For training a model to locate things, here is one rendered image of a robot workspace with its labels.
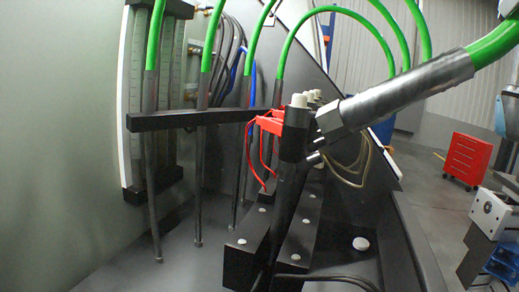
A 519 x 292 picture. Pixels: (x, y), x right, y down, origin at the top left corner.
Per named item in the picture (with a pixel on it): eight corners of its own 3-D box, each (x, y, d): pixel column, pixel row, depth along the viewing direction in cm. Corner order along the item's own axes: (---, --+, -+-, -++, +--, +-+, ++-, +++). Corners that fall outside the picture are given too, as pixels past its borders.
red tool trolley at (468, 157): (439, 177, 346) (453, 131, 321) (450, 176, 358) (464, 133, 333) (468, 194, 282) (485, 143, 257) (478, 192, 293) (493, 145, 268)
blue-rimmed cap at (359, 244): (368, 253, 46) (370, 248, 46) (351, 250, 47) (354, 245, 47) (366, 243, 50) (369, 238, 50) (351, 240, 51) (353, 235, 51)
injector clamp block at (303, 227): (284, 334, 27) (310, 267, 23) (220, 313, 30) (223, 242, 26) (314, 220, 59) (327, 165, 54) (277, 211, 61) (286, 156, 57)
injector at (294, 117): (293, 274, 28) (332, 113, 22) (258, 265, 30) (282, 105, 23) (297, 261, 31) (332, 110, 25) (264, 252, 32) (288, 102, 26)
